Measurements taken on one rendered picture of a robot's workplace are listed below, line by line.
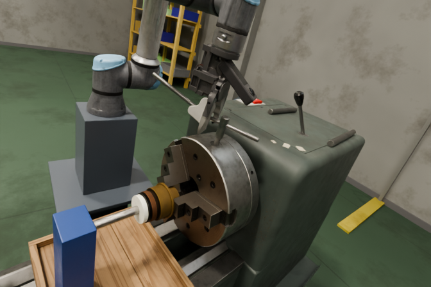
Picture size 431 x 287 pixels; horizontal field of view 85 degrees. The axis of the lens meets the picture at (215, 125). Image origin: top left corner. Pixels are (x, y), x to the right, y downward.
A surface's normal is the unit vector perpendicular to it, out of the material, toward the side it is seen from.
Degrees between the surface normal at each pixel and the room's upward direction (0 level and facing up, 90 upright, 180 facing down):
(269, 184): 90
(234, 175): 43
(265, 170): 90
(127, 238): 0
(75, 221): 0
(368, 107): 90
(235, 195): 59
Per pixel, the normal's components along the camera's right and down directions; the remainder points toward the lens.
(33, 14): 0.58, 0.43
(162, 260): 0.23, -0.90
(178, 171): 0.65, -0.24
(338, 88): -0.78, 0.06
